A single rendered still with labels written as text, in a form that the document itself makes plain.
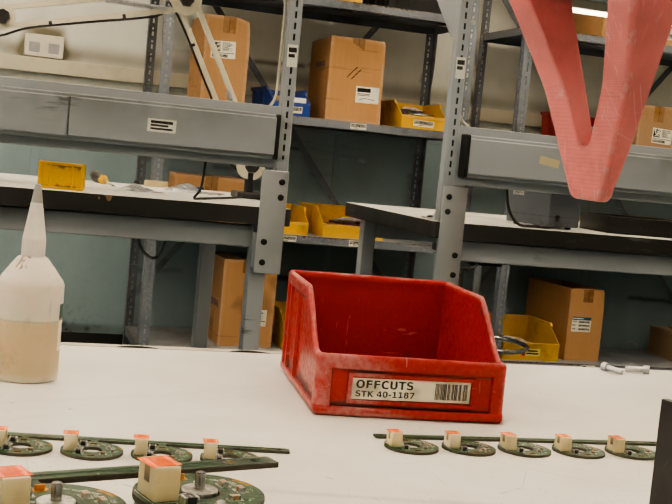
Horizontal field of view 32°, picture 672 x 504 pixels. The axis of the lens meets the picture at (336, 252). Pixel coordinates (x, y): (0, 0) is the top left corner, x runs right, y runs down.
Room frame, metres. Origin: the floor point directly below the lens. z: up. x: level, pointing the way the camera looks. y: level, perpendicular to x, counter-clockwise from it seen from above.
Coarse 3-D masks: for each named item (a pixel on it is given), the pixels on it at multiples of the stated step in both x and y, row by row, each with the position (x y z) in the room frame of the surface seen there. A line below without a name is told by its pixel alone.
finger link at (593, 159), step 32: (512, 0) 0.34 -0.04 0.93; (544, 0) 0.34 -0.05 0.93; (608, 0) 0.30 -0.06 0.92; (640, 0) 0.30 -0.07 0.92; (544, 32) 0.33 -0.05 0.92; (608, 32) 0.31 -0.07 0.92; (640, 32) 0.30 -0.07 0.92; (544, 64) 0.34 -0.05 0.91; (576, 64) 0.34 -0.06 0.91; (608, 64) 0.31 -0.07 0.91; (640, 64) 0.30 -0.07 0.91; (576, 96) 0.33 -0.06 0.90; (608, 96) 0.31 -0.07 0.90; (640, 96) 0.31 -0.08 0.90; (576, 128) 0.33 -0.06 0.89; (608, 128) 0.31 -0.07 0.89; (576, 160) 0.33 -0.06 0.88; (608, 160) 0.32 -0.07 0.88; (576, 192) 0.33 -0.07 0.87; (608, 192) 0.32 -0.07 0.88
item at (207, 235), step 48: (288, 0) 2.66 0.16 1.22; (144, 96) 2.54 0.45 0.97; (288, 96) 2.64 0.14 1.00; (48, 144) 2.48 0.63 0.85; (96, 144) 2.51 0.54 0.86; (288, 144) 2.64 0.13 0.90; (0, 192) 2.45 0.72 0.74; (48, 192) 2.48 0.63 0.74; (96, 192) 2.56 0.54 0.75; (144, 192) 2.78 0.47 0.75; (192, 240) 2.61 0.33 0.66; (240, 240) 2.64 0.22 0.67; (192, 336) 3.24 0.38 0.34; (240, 336) 2.67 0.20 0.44
